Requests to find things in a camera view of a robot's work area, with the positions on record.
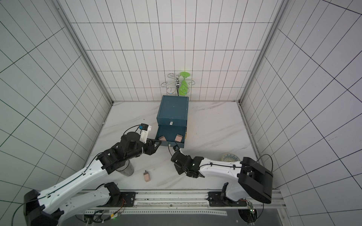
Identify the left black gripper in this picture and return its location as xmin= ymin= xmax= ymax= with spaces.
xmin=126 ymin=138 xmax=162 ymax=160

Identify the teal drawer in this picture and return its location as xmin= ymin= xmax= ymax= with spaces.
xmin=155 ymin=125 xmax=187 ymax=148

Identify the pink plug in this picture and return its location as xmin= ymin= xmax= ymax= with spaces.
xmin=143 ymin=171 xmax=151 ymax=182
xmin=174 ymin=134 xmax=183 ymax=143
xmin=158 ymin=136 xmax=167 ymax=141

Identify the teal drawer cabinet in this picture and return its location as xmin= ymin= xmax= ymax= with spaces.
xmin=156 ymin=95 xmax=189 ymax=127

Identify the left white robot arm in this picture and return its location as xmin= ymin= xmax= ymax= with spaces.
xmin=24 ymin=131 xmax=162 ymax=226

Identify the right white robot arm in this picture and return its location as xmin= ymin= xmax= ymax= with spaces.
xmin=171 ymin=150 xmax=273 ymax=204

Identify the dark mesh cup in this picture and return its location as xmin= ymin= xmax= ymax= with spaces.
xmin=117 ymin=160 xmax=134 ymax=177

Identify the patterned yellow plate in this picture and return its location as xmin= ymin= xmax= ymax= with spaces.
xmin=221 ymin=153 xmax=240 ymax=162

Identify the green leaf ornament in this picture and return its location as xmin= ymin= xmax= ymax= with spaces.
xmin=178 ymin=72 xmax=190 ymax=96

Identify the silver cup tree stand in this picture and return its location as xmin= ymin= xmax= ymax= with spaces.
xmin=161 ymin=73 xmax=195 ymax=96

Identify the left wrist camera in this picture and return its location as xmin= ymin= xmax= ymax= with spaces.
xmin=139 ymin=123 xmax=152 ymax=144

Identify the metal base rail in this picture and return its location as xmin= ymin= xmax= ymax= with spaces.
xmin=81 ymin=190 xmax=286 ymax=217

